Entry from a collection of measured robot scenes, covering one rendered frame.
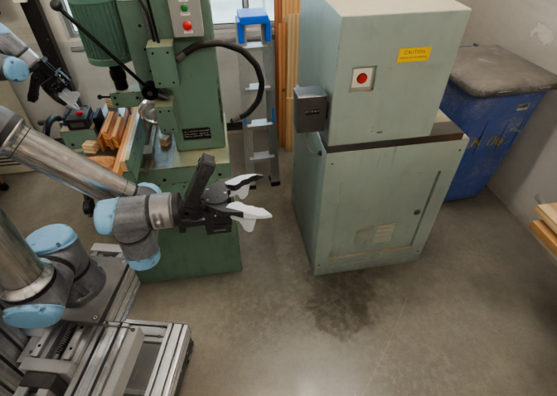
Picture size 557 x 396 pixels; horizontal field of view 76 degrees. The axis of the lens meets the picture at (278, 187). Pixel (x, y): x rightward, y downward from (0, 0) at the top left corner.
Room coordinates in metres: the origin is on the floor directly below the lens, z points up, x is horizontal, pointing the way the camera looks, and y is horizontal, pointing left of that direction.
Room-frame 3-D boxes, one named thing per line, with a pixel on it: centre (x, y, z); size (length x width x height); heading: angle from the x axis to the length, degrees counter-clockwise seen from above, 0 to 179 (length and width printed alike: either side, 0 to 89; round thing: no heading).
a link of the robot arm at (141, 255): (0.53, 0.32, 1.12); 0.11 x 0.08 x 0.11; 9
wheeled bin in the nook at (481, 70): (1.97, -1.17, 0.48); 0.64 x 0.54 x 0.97; 12
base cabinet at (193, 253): (1.40, 0.53, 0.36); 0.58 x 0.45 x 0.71; 99
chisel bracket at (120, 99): (1.38, 0.63, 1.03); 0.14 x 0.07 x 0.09; 99
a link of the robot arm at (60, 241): (0.60, 0.60, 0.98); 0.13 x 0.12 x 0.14; 9
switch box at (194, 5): (1.29, 0.31, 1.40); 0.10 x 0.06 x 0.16; 99
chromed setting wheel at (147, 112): (1.28, 0.50, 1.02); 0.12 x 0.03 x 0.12; 99
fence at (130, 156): (1.34, 0.61, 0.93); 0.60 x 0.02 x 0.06; 9
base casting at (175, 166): (1.40, 0.53, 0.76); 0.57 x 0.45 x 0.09; 99
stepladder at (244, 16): (2.08, 0.14, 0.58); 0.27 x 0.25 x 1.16; 12
